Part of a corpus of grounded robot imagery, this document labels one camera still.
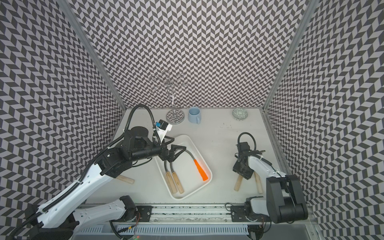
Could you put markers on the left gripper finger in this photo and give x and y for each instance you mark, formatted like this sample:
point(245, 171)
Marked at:
point(175, 152)
point(167, 140)

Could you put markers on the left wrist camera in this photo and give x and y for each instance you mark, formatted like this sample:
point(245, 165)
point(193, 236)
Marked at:
point(162, 127)

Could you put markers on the green patterned small bowl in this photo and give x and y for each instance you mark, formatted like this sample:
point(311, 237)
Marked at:
point(240, 114)

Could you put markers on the chrome mug tree stand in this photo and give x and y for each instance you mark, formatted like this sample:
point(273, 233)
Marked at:
point(171, 84)

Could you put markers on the blue blade wooden sickle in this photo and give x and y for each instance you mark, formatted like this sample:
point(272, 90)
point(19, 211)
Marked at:
point(125, 179)

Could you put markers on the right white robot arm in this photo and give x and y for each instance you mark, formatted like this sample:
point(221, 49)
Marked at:
point(282, 197)

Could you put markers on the light blue mug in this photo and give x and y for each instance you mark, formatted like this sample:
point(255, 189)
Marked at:
point(194, 115)

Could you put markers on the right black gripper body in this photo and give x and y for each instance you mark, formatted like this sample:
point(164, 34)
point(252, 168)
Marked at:
point(243, 169)

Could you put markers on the white rectangular storage tray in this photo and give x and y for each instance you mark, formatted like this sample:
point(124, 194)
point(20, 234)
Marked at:
point(186, 169)

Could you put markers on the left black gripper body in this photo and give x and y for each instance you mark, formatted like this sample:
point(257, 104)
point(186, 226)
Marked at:
point(151, 150)

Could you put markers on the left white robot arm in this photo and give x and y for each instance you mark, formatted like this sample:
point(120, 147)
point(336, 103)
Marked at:
point(59, 218)

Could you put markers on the orange handle sickle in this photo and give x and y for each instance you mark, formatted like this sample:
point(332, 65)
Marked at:
point(200, 169)

